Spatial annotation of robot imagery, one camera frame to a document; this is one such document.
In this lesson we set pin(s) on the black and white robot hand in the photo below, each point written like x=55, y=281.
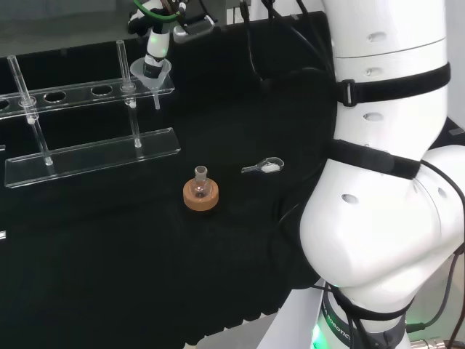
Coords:
x=157, y=43

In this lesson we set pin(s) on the clear plastic funnel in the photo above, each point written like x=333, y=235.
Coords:
x=138, y=72

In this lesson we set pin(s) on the clear acrylic funnel stand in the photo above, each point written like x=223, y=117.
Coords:
x=91, y=160

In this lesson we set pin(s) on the small glass weighing funnel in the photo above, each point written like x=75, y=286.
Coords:
x=269, y=166

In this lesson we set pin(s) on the small round-bottom glass flask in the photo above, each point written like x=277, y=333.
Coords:
x=200, y=185

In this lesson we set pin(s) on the black bench cloth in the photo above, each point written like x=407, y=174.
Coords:
x=109, y=254

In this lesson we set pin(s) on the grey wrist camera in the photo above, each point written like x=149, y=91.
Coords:
x=192, y=29

